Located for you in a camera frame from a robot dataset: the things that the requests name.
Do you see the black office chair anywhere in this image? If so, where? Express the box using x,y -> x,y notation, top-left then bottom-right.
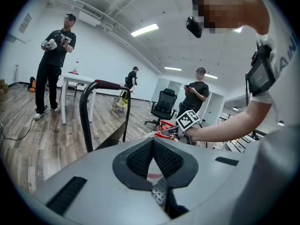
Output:
144,88 -> 178,131

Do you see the grey wall vent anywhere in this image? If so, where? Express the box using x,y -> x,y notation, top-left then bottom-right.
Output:
18,13 -> 32,34

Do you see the glass office partition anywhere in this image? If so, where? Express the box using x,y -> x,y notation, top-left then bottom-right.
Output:
151,77 -> 226,127

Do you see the person's head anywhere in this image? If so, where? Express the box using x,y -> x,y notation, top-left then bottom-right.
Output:
192,0 -> 270,35

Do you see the brown cardboard box stack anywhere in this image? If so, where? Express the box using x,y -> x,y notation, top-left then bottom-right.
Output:
0,78 -> 9,103

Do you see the black chest-mounted device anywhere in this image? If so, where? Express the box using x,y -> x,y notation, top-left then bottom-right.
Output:
245,43 -> 277,97

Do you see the black platform cart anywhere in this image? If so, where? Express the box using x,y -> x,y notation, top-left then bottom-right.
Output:
79,79 -> 168,206

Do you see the white table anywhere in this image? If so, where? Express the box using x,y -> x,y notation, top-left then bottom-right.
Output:
60,73 -> 97,125

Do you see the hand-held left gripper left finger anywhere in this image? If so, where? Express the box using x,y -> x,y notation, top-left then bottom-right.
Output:
35,137 -> 172,225

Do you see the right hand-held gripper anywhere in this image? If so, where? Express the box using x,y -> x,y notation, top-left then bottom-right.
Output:
160,110 -> 202,145

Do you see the black floor cable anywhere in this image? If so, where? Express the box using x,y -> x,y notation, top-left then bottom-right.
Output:
0,116 -> 36,141

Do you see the black metal railing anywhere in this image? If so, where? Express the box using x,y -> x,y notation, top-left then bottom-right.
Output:
222,125 -> 266,152

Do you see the wooden stool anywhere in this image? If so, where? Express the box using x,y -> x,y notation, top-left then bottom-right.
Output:
111,90 -> 130,114

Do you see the person's white t-shirt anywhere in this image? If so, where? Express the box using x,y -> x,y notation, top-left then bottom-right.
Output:
249,0 -> 300,135

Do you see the black head-mounted camera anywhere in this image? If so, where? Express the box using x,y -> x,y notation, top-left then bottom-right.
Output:
186,16 -> 203,39

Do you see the white air conditioner unit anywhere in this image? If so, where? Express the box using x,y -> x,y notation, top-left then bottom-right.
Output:
78,5 -> 104,27

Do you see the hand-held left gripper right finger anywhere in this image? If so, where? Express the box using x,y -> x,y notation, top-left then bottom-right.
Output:
153,137 -> 247,225

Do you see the person's right forearm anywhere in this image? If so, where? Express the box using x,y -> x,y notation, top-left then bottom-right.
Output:
184,99 -> 274,143

